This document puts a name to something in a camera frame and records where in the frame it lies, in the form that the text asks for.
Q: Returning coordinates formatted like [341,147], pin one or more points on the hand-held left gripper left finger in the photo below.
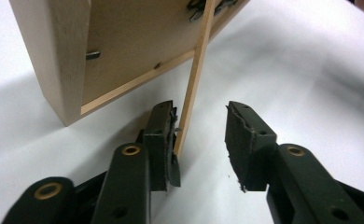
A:
[158,146]

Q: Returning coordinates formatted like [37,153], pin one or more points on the wooden picture frame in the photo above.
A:
[124,53]

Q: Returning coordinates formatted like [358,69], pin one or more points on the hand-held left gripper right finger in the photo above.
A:
[248,149]

